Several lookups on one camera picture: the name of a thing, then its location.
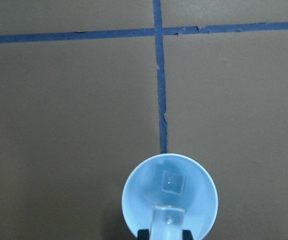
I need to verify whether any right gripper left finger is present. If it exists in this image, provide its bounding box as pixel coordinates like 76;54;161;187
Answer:
136;229;150;240

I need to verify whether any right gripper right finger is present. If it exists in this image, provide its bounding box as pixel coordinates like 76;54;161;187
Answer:
182;229;193;240

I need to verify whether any clear ice cube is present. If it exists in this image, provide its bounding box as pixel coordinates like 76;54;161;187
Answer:
161;171;186;195
149;205;185;240

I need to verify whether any light blue plastic cup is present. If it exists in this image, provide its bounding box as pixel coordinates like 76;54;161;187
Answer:
121;153;219;240

